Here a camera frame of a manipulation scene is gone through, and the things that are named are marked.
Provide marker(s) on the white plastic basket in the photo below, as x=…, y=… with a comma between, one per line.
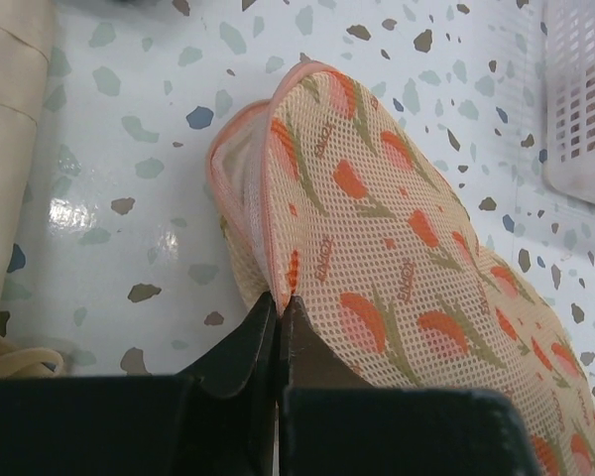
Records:
x=570, y=97

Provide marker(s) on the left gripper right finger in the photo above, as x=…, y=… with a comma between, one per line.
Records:
x=332, y=422

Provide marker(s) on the beige folded garment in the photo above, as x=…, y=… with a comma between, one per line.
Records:
x=26, y=41

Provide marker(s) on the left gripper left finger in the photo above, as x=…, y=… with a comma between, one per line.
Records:
x=215, y=417

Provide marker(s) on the tulip print mesh laundry bag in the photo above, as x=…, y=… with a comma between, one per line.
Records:
x=323, y=196

